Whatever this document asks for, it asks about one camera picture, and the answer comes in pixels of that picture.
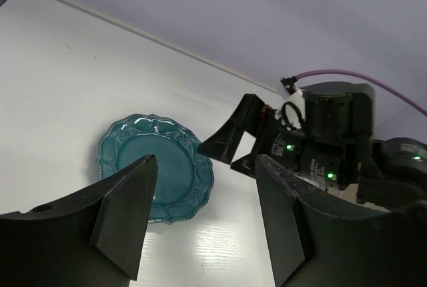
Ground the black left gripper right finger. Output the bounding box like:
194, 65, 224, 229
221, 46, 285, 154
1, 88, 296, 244
256, 155, 426, 286

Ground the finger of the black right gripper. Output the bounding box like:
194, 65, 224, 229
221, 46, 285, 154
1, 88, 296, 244
197, 93, 265, 164
230, 154, 256, 177

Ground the teal scalloped plate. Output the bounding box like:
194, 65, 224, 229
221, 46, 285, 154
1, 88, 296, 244
96, 113, 214, 224

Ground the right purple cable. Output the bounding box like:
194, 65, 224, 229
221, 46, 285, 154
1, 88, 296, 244
295, 69, 427, 117

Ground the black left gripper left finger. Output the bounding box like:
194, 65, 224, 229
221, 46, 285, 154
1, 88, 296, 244
1, 155, 157, 286

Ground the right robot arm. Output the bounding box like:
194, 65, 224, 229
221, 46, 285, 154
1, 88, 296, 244
197, 81, 426, 210

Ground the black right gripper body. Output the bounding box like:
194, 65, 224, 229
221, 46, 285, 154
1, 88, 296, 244
254, 81, 364, 190

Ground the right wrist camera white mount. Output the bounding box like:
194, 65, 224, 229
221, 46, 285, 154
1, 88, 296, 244
274, 76, 305, 131

